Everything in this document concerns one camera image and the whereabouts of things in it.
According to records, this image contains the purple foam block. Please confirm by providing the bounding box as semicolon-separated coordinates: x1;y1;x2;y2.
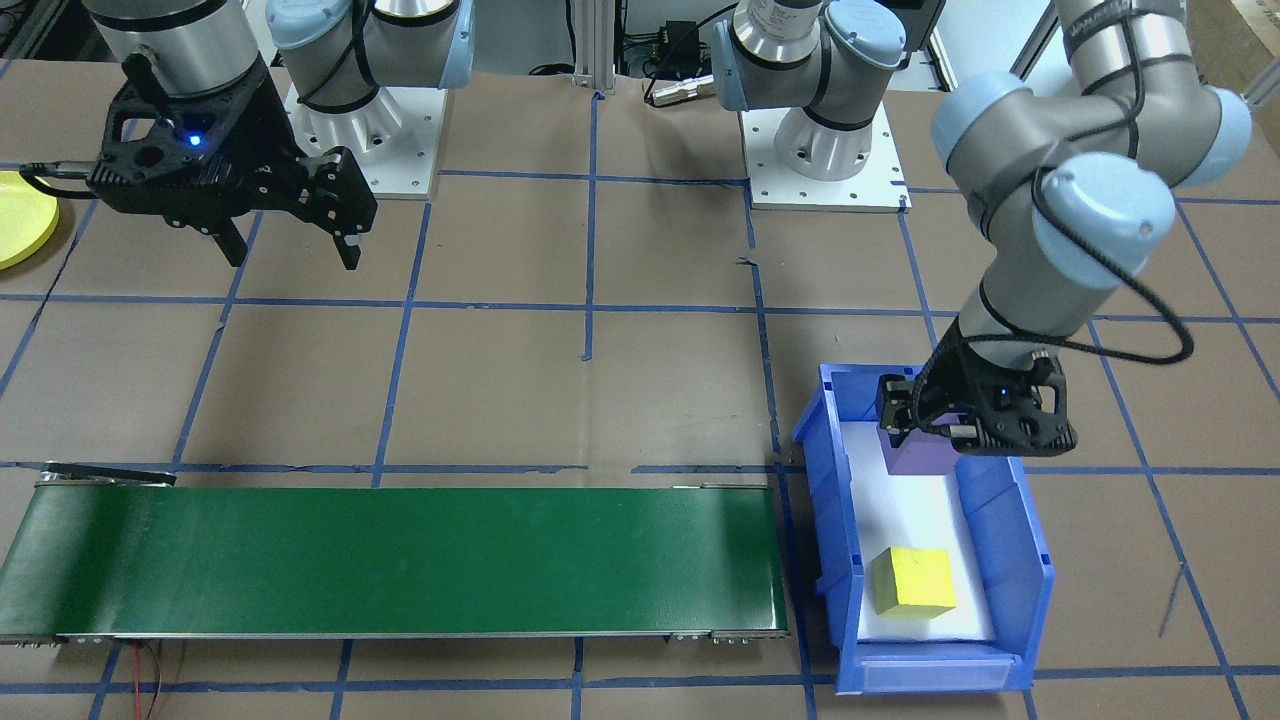
885;428;963;476

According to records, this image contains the yellow foam block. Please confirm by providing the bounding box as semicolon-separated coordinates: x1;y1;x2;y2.
870;546;958;618

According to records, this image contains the yellow plate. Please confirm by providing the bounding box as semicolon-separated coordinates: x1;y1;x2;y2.
0;170;61;271

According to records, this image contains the white foam pad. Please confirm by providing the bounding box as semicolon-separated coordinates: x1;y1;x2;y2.
835;420;998;643

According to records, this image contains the blue plastic storage bin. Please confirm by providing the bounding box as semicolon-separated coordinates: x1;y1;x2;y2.
793;362;1056;696

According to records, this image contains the silver cylindrical connector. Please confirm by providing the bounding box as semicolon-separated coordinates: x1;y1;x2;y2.
648;75;716;106

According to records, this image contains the green conveyor belt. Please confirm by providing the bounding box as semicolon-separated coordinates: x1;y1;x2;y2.
0;462;791;646

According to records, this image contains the black power adapter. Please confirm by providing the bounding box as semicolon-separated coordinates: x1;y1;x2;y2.
655;20;706;71

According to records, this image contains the cardboard box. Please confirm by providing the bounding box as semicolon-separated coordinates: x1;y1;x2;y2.
1185;0;1280;111

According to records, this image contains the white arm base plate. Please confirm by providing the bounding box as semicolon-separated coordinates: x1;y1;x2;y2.
285;80;448;198
740;105;911;213

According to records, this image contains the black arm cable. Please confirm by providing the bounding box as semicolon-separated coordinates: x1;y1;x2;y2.
1030;168;1196;366

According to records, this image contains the aluminium profile post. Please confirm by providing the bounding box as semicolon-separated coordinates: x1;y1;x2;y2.
570;0;626;93

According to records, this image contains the red and black wire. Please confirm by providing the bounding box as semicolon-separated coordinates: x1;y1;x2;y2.
135;640;169;720

